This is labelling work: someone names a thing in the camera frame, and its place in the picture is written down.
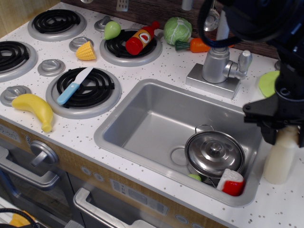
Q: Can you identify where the silver stove knob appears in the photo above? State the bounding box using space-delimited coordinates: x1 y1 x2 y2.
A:
69 36 94 52
94 16 112 32
0 85 31 107
38 59 66 77

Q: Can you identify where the hanging metal spatula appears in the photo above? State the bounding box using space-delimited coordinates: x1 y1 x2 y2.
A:
116 0 129 12

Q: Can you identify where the hanging steel ladle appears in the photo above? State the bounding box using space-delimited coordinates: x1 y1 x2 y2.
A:
204 0 220 32

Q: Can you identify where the silver stove knob upper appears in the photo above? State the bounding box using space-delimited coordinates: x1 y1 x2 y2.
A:
69 36 94 52

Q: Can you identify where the green plastic plate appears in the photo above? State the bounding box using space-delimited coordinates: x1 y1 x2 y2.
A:
258 71 280 98

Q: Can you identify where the silver oven door handle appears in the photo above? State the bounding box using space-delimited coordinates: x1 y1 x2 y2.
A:
0 146 60 190

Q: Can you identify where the silver stove knob back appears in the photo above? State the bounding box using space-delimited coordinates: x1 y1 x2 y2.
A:
94 16 112 32

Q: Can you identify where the red white cheese wedge toy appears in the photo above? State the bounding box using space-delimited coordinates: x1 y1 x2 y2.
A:
217 169 244 196

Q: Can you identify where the red ketchup bottle toy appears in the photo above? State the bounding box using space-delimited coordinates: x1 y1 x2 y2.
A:
125 21 160 56

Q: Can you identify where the silver oven dial knob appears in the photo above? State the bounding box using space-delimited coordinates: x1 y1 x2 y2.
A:
30 140 59 167

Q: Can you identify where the front right stove burner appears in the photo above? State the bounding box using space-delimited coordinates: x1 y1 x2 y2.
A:
46 67 121 119

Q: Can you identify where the cream detergent bottle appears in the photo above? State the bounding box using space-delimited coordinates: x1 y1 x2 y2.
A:
263 126 299 184

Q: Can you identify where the silver stove knob front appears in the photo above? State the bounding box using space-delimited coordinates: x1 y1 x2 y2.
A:
0 85 31 107

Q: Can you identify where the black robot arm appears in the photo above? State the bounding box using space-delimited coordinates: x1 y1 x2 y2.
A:
198 0 304 144

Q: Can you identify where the yellow toy corn piece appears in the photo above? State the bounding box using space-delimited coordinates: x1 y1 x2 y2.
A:
76 41 96 60

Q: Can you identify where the small green toy piece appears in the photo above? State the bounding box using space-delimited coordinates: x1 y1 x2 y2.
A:
188 174 202 182

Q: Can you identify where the back left stove burner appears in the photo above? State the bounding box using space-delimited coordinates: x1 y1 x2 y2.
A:
28 9 86 42

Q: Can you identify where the blue handled toy knife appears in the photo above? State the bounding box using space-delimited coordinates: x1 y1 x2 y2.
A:
57 66 93 105

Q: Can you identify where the grey hanging cylinder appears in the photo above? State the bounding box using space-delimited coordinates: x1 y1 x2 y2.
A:
181 0 193 11

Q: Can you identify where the yellow toy banana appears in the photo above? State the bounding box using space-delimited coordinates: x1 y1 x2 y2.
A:
11 94 53 133

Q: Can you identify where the silver stove knob middle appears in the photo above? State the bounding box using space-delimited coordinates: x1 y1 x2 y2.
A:
38 59 66 77

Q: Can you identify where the stove burner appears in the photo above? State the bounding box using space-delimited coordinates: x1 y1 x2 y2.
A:
28 9 86 42
46 67 121 119
99 29 162 67
0 41 38 82

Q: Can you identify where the green toy pear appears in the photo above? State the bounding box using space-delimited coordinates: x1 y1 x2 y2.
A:
104 21 121 40

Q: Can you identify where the orange toy carrot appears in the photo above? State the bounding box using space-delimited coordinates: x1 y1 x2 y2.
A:
175 38 235 53

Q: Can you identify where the black cable bottom left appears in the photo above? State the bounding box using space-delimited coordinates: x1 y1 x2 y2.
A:
0 208 40 228

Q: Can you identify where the silver toy faucet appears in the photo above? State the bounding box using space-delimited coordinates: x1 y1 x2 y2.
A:
185 9 253 100

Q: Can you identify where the front left stove burner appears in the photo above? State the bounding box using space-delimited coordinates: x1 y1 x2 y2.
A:
0 41 38 82

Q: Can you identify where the silver dishwasher door handle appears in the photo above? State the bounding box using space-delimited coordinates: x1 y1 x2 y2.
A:
73 188 154 228

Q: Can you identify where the green toy cabbage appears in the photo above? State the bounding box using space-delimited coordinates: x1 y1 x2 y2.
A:
163 17 192 45

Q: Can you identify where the silver toy sink basin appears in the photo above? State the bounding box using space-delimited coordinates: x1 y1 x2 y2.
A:
94 79 263 207

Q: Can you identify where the back right stove burner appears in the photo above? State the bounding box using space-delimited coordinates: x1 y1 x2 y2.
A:
99 29 162 67

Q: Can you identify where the grey metal post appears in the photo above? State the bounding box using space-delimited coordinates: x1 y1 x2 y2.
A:
274 60 281 71

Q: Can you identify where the yellow object bottom left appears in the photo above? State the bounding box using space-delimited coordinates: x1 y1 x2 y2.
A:
9 213 33 228

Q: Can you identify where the steel pot with lid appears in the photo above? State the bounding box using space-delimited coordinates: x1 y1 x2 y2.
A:
184 124 245 187

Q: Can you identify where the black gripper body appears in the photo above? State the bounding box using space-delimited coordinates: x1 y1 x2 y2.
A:
243 42 304 129

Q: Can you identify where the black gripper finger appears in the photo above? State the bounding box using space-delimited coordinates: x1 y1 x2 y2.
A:
260 121 278 144

